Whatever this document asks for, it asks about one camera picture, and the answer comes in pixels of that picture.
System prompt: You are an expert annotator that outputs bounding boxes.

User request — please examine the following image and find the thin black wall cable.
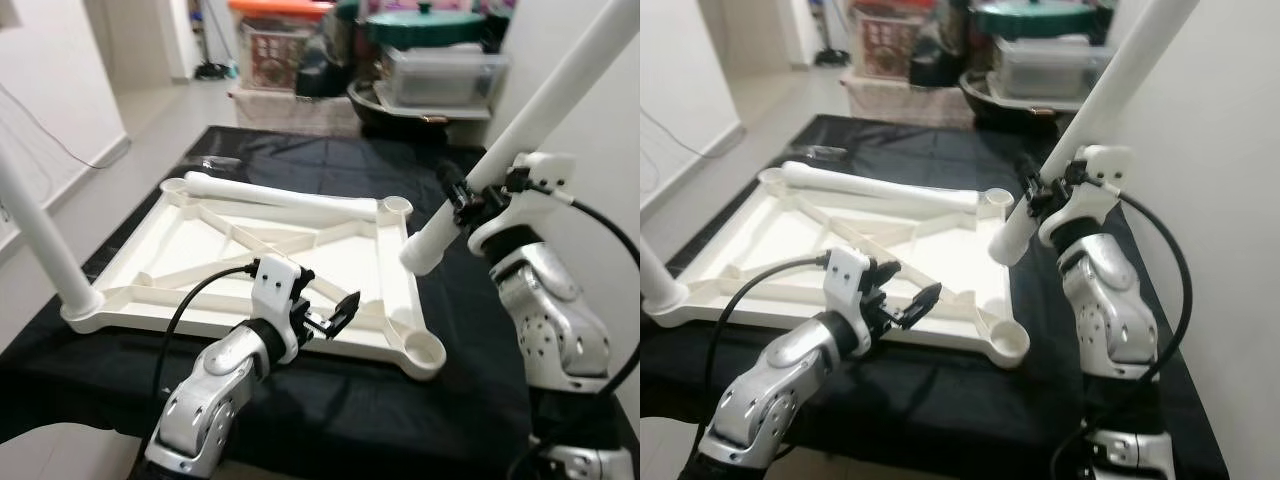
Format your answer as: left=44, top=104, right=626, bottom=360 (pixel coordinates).
left=640, top=105, right=746, bottom=196
left=0, top=85, right=131, bottom=169

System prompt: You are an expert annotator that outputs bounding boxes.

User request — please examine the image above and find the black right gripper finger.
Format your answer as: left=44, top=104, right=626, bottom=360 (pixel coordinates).
left=436, top=163, right=479, bottom=227
left=1014, top=153, right=1057, bottom=217

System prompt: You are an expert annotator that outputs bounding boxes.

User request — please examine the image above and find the orange lid storage box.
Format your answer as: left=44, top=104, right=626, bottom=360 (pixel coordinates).
left=228, top=0, right=336, bottom=93
left=850, top=0, right=946, bottom=81

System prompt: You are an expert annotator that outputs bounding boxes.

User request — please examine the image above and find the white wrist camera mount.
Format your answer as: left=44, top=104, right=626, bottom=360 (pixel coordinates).
left=468, top=152, right=578, bottom=251
left=250, top=255, right=304, bottom=346
left=825, top=247, right=881, bottom=336
left=1038, top=145, right=1136, bottom=246

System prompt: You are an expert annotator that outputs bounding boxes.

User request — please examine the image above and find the black wok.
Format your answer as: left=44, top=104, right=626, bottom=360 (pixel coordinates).
left=958, top=70, right=1086, bottom=131
left=348, top=80, right=496, bottom=141

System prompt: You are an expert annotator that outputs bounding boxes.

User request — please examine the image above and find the black glossy bag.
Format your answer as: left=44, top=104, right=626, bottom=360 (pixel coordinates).
left=295, top=15, right=361, bottom=101
left=910, top=10, right=976, bottom=89

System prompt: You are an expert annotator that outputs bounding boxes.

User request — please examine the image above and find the white plastic table leg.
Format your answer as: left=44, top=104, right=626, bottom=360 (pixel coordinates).
left=183, top=170, right=386, bottom=219
left=780, top=160, right=981, bottom=211
left=398, top=0, right=641, bottom=275
left=640, top=235, right=693, bottom=313
left=986, top=0, right=1201, bottom=268
left=0, top=148, right=104, bottom=319

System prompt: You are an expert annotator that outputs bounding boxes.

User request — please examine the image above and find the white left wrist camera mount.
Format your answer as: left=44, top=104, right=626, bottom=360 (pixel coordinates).
left=250, top=255, right=304, bottom=346
left=825, top=247, right=881, bottom=336

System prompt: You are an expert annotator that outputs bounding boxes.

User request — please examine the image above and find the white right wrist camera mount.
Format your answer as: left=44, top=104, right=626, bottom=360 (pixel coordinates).
left=468, top=152, right=578, bottom=251
left=1038, top=145, right=1136, bottom=246

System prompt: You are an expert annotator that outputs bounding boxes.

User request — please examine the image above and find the beige patterned bench cover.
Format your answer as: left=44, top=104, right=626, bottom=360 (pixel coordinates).
left=228, top=85, right=366, bottom=136
left=842, top=70, right=976, bottom=126

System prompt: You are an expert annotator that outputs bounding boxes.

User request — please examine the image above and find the clear plastic storage box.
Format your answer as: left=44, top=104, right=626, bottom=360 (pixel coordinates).
left=990, top=35, right=1111, bottom=101
left=380, top=45, right=506, bottom=109

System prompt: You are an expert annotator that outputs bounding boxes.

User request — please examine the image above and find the green pot lid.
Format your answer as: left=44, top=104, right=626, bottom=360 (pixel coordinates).
left=365, top=2, right=506, bottom=49
left=975, top=0, right=1111, bottom=41

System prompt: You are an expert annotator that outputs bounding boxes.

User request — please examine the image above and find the black tablecloth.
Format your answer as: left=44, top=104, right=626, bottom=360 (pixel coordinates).
left=0, top=125, right=641, bottom=471
left=640, top=113, right=1231, bottom=480

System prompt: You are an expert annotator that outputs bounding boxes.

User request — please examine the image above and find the white plastic table top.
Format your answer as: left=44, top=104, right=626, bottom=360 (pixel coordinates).
left=62, top=175, right=448, bottom=381
left=645, top=160, right=1031, bottom=369

